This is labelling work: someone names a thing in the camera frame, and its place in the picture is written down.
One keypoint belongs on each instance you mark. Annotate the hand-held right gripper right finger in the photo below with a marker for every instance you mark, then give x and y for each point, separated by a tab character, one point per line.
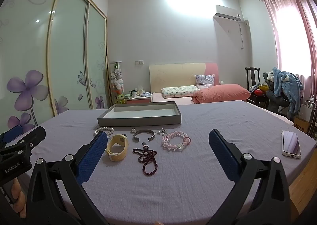
223	155

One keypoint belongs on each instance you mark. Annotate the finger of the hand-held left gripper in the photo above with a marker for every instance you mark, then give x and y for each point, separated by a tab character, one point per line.
32	138
13	133

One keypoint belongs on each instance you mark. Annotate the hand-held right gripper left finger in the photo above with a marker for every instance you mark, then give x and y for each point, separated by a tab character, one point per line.
92	158

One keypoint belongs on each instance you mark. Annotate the yellow watch band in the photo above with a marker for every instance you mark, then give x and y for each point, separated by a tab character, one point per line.
118	154

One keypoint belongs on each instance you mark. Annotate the wide silver cuff bangle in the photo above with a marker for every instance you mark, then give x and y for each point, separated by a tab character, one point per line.
143	130

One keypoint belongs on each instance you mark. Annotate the grey cardboard tray box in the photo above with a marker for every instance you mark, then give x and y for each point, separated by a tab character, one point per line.
138	120

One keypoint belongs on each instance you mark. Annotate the cluster of pearl earrings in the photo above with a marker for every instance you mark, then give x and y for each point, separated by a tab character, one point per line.
162	131

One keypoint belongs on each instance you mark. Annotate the person's left hand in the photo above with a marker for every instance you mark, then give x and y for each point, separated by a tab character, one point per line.
19	202

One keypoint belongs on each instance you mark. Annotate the purple table cloth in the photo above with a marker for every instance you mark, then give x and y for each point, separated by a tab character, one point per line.
173	190

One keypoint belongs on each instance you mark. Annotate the pink pillow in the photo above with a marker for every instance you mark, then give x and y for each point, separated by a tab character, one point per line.
223	93

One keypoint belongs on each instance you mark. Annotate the smartphone in white case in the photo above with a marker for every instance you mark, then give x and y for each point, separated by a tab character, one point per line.
291	144

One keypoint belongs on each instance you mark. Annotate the red and yellow toys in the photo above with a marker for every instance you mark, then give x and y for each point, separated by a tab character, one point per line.
259	92

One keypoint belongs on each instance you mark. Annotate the pink white nightstand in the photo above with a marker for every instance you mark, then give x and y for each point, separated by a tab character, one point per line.
138	100

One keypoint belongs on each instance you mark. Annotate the dark chair with clothes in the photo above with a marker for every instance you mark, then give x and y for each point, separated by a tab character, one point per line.
275	101

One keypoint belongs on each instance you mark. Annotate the white mug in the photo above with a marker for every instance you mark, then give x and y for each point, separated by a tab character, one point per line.
134	94

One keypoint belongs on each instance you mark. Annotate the lilac square pillow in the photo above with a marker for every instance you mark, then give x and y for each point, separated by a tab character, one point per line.
205	80

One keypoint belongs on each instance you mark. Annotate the white patterned pillow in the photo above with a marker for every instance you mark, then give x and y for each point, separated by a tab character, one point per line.
178	91

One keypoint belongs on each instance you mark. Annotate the blue cloth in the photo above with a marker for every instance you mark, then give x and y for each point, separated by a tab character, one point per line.
145	94

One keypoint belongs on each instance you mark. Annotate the clear tube of plush toys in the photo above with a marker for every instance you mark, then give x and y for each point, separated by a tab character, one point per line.
117	78

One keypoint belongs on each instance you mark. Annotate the tissue box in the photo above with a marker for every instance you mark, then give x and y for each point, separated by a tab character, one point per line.
141	90

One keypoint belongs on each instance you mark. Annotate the dark wooden chair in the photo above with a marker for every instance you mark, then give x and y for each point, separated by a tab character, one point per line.
252	69

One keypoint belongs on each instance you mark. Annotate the bed with beige headboard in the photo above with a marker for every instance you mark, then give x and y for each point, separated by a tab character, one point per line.
173	76

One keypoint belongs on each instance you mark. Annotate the blue plush garment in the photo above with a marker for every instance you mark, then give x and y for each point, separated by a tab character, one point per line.
284	83

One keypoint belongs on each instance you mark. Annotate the floral sliding door wardrobe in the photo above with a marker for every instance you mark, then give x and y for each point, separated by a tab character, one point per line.
69	41

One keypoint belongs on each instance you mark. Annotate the white air conditioner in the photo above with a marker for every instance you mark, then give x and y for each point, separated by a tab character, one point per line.
229	13

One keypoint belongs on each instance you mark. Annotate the pink curtain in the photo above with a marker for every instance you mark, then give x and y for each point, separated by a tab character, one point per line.
272	16

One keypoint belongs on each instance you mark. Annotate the white wall switch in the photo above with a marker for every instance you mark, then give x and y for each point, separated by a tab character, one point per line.
139	62

